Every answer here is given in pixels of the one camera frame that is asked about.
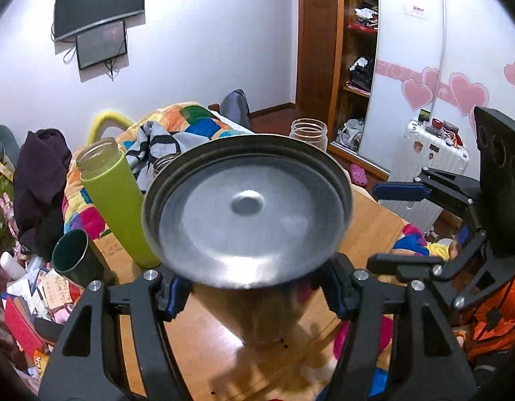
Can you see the yellow foam tube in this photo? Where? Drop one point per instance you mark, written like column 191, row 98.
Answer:
column 109, row 116

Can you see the white wardrobe door pink hearts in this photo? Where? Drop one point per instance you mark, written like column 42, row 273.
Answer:
column 403, row 37

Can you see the black bag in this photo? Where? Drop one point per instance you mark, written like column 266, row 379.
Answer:
column 361, row 73

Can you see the pile of papers and packets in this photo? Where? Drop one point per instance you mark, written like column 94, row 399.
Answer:
column 36, row 296

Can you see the pink slipper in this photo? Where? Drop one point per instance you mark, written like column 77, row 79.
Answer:
column 357, row 174

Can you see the clear glass jar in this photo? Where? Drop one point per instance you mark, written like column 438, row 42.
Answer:
column 162, row 163
column 309, row 135

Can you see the dark purple clothing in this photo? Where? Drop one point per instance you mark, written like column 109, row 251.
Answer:
column 40, row 183

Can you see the grey bag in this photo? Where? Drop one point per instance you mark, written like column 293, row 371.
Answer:
column 236, row 106

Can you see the small black wall screen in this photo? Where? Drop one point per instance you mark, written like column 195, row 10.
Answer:
column 102, row 45

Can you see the green sleeved glass bottle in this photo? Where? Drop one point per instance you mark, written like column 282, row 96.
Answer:
column 115, row 200

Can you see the white plastic bottle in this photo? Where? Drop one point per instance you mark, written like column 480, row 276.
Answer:
column 11, row 265

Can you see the stainless steel cup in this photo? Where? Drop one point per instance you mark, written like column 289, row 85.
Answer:
column 247, row 209

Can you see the wooden shelf unit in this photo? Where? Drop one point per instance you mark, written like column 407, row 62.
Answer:
column 339, row 50

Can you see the curved black television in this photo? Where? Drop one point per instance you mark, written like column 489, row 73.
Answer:
column 98, row 2

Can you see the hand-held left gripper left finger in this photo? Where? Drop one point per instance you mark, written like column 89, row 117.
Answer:
column 174, row 298

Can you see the person's orange clothing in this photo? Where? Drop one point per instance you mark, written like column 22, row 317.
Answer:
column 497, row 317

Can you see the colourful patchwork quilt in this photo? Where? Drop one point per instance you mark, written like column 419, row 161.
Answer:
column 190, row 122

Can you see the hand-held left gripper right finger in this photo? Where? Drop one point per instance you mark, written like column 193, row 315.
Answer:
column 335, row 290

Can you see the dark green cup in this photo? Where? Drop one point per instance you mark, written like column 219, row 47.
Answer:
column 71, row 252

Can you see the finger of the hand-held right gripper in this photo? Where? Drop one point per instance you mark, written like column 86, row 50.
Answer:
column 401, row 191
column 397, row 261

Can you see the wooden door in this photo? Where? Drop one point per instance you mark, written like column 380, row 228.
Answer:
column 318, row 37

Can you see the white ribbed suitcase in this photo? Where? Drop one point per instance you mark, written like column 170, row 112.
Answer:
column 432, row 154

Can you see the white bag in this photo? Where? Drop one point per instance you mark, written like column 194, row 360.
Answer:
column 350, row 133

